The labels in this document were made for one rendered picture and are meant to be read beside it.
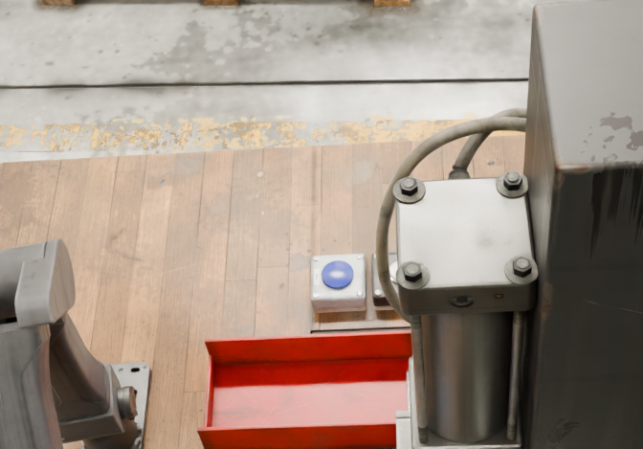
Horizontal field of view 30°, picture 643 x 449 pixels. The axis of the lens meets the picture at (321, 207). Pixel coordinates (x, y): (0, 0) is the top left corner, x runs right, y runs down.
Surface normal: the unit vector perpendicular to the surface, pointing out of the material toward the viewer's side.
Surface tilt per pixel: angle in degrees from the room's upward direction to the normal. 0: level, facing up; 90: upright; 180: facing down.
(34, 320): 42
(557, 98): 0
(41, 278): 22
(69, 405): 92
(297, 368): 0
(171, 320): 0
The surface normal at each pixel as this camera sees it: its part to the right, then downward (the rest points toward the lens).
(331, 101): -0.10, -0.60
